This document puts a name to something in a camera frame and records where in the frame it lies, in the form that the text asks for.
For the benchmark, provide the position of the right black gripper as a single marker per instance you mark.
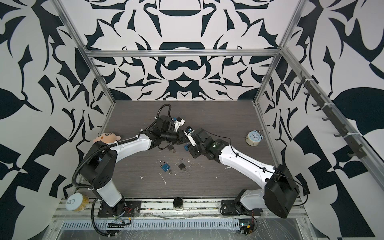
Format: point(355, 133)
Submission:
point(193, 152)

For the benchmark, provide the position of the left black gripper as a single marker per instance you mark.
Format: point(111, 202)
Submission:
point(181, 137)

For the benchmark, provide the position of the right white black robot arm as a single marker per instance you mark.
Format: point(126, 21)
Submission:
point(280, 188)

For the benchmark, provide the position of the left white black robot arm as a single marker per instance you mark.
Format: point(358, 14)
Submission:
point(95, 171)

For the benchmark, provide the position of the front black padlock with key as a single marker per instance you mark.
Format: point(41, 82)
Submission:
point(183, 165)

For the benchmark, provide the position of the front blue padlock with key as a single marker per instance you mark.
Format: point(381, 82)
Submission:
point(165, 167)

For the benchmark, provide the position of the small blue alarm clock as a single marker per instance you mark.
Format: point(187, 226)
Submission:
point(253, 138)

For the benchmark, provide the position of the black round knob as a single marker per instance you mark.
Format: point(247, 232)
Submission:
point(178, 204)

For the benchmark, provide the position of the plush doll striped shirt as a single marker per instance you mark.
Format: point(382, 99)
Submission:
point(107, 138)

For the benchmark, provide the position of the green circuit board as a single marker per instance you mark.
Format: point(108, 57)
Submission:
point(247, 226)

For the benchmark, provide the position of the white lid yellow jar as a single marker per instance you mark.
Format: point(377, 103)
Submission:
point(77, 202)

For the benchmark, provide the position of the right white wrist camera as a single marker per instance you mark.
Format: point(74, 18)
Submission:
point(188, 133)

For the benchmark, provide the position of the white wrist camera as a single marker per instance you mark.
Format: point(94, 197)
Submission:
point(188, 133)
point(177, 123)

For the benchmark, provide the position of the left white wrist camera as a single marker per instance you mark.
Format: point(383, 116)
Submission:
point(177, 123)

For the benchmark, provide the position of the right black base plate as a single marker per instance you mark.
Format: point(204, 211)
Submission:
point(233, 208)

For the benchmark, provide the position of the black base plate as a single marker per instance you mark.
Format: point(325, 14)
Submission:
point(123, 209)
point(233, 208)

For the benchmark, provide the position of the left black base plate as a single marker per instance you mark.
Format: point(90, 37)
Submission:
point(123, 209)

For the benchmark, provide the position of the wall hook rail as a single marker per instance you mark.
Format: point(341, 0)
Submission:
point(334, 115)

